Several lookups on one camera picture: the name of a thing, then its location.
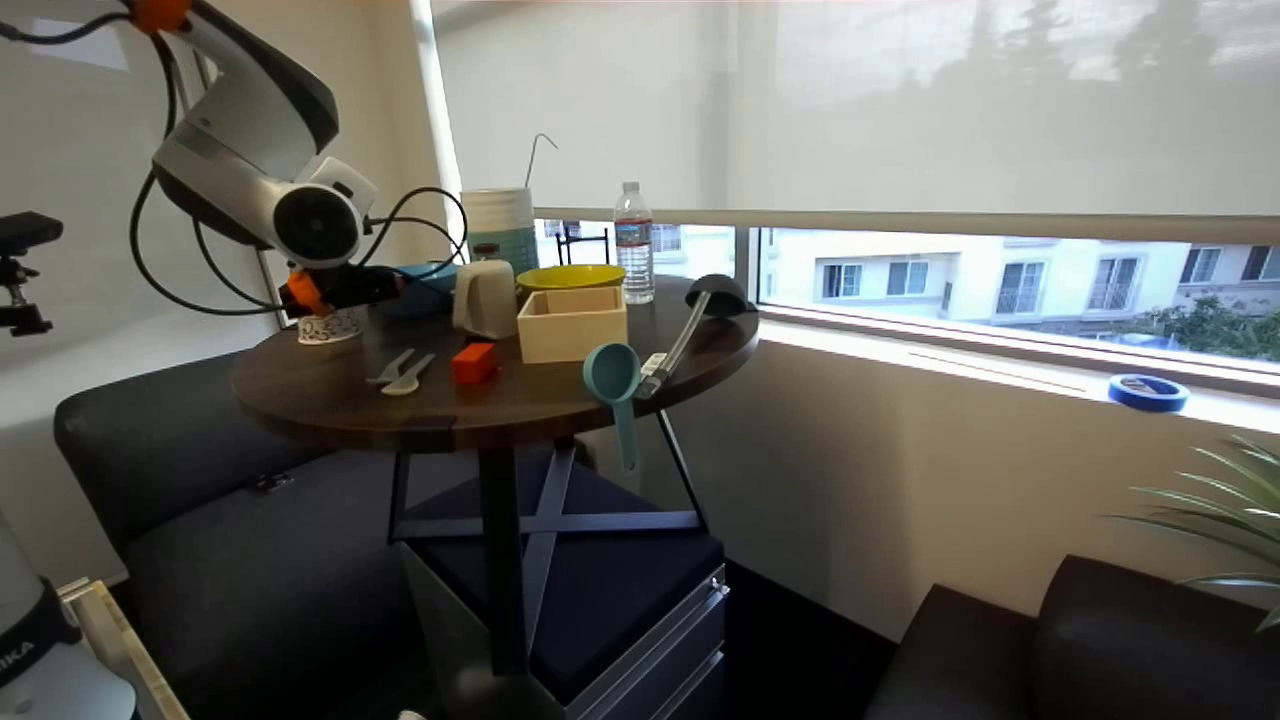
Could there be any white pitcher with handle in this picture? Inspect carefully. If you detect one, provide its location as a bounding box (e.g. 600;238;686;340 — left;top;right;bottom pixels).
447;255;523;346

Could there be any black metal table base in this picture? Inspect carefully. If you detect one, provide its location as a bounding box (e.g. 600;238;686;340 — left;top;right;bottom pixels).
385;405;717;686

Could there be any white plastic fork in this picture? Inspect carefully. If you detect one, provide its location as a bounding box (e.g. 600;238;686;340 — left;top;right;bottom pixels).
366;346;421;392

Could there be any teal plastic scoop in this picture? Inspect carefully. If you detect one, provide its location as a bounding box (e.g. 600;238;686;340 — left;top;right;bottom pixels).
581;340;647;480

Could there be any thin metal rod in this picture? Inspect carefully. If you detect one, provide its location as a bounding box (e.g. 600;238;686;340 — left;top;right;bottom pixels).
522;128;566;197

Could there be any black camera on stand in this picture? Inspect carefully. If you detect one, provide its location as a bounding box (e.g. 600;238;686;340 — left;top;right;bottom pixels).
0;207;69;340

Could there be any glass window with frame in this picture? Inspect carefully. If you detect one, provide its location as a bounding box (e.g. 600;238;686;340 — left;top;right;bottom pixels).
532;212;1280;402

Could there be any clear plastic water bottle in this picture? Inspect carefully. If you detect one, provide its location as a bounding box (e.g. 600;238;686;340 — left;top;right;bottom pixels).
612;179;659;309

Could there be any printed styrofoam cup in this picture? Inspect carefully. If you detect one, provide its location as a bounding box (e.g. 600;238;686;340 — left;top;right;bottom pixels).
293;306;367;352

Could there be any dark leather sofa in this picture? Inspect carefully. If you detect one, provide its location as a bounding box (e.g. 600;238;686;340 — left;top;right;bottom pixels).
47;348;454;720
859;554;1280;720

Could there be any blue tape roll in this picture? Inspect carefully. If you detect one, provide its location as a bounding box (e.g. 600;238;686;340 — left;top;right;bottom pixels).
1104;368;1192;416

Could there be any red block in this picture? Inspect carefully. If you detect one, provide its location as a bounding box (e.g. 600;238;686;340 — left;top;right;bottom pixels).
444;340;503;392

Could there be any light wooden box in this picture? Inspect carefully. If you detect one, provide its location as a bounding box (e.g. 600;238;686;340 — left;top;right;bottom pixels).
512;284;633;368

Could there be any yellow bowl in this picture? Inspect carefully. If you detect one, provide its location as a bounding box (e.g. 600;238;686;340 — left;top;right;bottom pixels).
512;259;630;299

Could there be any green potted plant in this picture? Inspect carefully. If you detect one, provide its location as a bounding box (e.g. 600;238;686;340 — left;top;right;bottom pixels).
1120;428;1280;640

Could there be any grey device with black band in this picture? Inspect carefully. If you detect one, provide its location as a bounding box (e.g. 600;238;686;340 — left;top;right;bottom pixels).
0;508;142;720

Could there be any blue plastic bowl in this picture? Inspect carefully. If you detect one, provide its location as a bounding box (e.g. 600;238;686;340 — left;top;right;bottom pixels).
393;259;464;326

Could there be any white roller blind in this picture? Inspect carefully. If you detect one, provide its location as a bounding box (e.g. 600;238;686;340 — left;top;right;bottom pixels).
430;0;1280;250

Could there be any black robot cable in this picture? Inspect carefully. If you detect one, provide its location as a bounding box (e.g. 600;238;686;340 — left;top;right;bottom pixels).
125;169;293;320
358;179;475;272

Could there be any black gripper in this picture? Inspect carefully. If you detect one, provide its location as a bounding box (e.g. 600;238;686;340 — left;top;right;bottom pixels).
318;259;404;320

